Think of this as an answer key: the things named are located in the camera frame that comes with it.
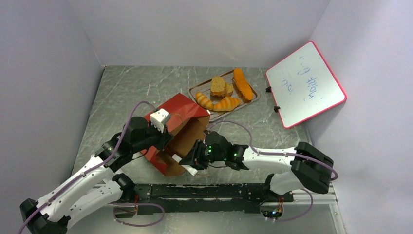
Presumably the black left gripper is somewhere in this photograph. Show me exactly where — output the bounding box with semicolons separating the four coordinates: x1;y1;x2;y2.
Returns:
131;119;174;153

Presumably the metal tongs white handle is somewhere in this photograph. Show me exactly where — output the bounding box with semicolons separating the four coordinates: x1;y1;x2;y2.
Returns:
172;154;198;176

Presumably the red paper bag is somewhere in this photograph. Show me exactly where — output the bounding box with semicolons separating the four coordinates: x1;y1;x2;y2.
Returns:
141;93;210;176

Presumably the fake croissant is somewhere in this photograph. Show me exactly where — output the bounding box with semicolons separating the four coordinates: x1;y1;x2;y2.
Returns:
213;97;241;112

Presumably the small striped fake bread roll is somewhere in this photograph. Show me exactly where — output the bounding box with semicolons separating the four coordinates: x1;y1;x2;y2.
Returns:
195;92;214;111

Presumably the round fake bread slice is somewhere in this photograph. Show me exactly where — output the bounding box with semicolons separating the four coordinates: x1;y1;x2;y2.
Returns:
225;83;234;97

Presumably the fake bread piece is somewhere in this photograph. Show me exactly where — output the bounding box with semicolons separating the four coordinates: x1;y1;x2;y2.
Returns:
210;76;226;97

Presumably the long orange fake bread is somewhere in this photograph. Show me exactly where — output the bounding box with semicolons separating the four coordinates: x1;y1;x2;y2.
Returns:
233;68;254;101

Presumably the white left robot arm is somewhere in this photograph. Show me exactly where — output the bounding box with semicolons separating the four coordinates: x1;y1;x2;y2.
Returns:
19;111;173;234

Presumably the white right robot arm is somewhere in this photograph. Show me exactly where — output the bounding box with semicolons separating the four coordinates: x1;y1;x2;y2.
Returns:
173;132;334;202

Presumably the silver metal tray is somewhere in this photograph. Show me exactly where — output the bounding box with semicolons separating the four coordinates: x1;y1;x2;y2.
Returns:
188;70;260;122

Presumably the pink framed whiteboard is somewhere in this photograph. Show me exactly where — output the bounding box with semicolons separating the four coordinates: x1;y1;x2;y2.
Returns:
266;41;347;129

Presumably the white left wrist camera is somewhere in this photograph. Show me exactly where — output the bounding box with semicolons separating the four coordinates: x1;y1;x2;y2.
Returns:
150;108;171;133

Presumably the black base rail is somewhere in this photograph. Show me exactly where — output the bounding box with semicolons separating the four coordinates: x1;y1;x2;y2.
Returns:
113;175;293;215

